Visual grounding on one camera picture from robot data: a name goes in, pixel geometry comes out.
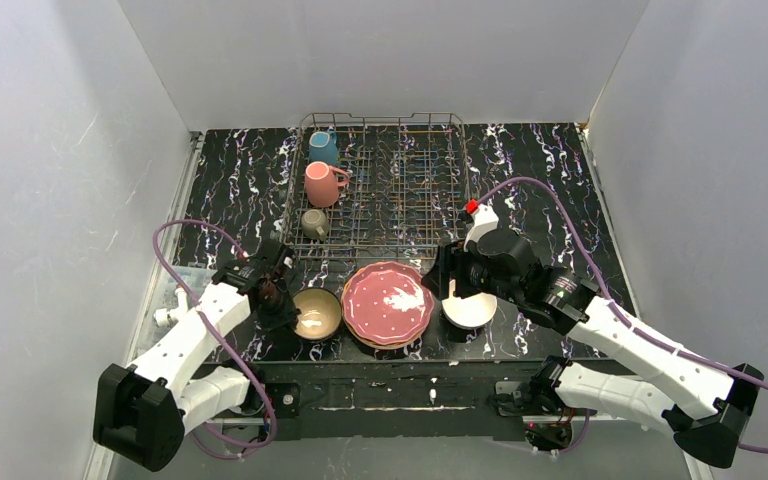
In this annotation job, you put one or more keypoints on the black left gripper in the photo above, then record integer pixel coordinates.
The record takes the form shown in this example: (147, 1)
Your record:
(278, 307)

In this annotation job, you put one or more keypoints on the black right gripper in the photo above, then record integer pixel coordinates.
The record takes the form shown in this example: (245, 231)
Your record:
(450, 277)

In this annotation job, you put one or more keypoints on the white ceramic bowl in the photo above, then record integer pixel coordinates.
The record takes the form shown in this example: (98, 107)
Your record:
(471, 312)

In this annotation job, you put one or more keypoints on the pink polka dot plate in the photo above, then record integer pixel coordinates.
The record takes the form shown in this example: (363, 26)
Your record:
(390, 271)

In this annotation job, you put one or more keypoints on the brown beige bowl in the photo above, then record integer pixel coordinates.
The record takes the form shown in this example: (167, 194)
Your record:
(319, 313)

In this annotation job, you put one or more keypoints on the beige ceramic mug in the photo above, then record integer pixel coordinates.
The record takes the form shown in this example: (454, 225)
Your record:
(315, 225)

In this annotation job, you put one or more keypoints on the metal wire dish rack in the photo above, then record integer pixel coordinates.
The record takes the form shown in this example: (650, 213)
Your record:
(409, 180)

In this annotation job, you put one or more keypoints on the pink ceramic mug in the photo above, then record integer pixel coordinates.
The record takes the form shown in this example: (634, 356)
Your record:
(322, 183)

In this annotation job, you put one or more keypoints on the blue ceramic mug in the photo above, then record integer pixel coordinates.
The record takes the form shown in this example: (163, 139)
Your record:
(322, 147)

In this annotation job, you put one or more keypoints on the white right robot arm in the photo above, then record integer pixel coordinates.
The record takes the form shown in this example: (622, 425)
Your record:
(705, 407)

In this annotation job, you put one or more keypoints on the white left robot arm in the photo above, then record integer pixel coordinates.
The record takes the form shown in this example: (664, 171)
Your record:
(144, 411)

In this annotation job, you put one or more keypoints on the clear plastic storage box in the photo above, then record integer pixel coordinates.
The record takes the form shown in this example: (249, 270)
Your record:
(170, 302)

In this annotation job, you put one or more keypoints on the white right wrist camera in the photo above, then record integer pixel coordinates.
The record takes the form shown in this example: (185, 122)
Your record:
(482, 219)

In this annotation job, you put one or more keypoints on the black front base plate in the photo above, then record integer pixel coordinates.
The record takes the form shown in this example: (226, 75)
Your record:
(388, 399)

